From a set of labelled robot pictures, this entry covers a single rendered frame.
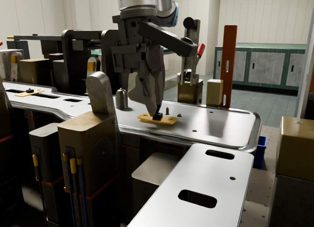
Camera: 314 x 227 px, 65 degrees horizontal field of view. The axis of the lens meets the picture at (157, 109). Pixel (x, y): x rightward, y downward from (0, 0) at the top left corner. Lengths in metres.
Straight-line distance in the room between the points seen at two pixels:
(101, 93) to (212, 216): 0.26
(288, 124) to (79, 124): 0.31
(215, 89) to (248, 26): 7.12
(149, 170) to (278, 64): 5.02
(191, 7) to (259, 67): 2.79
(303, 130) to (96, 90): 0.32
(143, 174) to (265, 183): 0.61
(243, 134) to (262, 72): 4.90
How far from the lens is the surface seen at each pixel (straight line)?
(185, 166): 0.37
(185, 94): 0.69
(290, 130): 0.38
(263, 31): 7.68
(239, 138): 0.48
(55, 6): 4.46
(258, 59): 5.36
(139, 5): 0.49
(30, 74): 1.04
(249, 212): 0.80
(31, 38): 1.25
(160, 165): 0.41
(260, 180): 0.95
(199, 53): 0.76
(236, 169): 0.38
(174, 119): 0.53
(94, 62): 0.84
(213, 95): 0.65
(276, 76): 5.36
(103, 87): 0.42
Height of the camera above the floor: 1.19
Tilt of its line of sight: 18 degrees down
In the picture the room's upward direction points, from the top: straight up
